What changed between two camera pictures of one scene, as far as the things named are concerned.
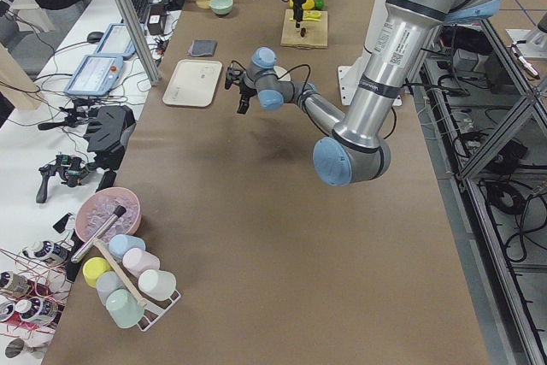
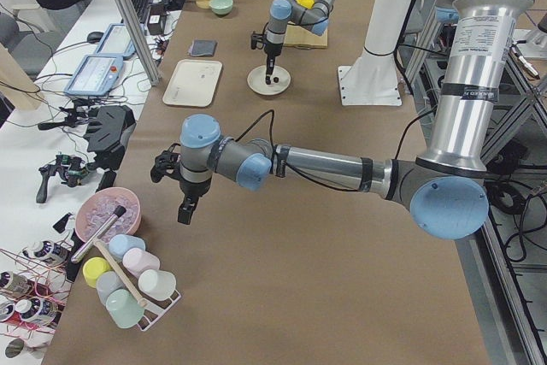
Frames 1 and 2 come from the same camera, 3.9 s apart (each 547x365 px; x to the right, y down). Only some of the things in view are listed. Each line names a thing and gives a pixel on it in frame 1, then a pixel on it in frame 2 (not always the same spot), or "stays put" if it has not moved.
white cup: x=156 y=285 stays put
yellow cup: x=92 y=267 stays put
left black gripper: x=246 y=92 → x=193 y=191
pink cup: x=138 y=261 stays put
